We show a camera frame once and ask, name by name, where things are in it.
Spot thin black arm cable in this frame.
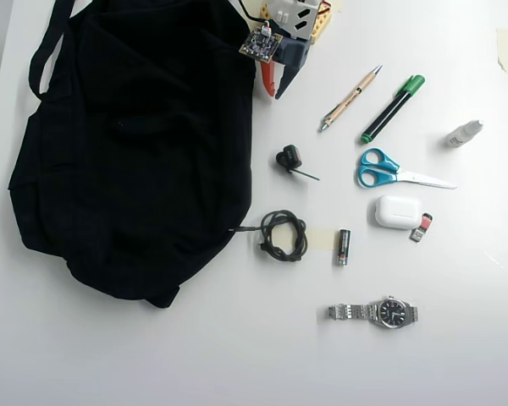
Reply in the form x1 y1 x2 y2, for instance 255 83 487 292
237 0 273 25

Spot bare camera circuit board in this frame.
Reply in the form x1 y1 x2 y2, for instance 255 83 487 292
238 30 284 63

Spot white earbuds case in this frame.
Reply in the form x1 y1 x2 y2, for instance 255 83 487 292
373 194 426 231

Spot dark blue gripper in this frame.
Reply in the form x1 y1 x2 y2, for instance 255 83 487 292
257 35 312 101

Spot small white dropper bottle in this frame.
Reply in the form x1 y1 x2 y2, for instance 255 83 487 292
444 119 485 149

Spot green capped whiteboard marker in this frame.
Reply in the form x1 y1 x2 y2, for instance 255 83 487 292
360 74 426 145

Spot beige masking tape strip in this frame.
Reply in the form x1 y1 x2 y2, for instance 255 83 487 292
270 227 336 250

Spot blue handled scissors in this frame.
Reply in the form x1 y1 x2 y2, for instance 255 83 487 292
355 146 458 190

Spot black AA battery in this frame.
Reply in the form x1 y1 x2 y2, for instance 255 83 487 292
334 228 352 267

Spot red and black flash drive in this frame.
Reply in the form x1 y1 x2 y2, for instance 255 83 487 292
408 212 433 244

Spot beige ballpoint pen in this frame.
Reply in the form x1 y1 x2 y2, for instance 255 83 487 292
319 63 384 133

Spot silver metal wristwatch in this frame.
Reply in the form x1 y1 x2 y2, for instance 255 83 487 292
327 295 420 329

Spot small black clip with stick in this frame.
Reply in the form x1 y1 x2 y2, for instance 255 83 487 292
273 144 322 183

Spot coiled black cable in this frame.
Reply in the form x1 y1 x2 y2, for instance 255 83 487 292
228 209 309 262

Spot black fabric bag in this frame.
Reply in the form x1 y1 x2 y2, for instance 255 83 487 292
7 0 258 310

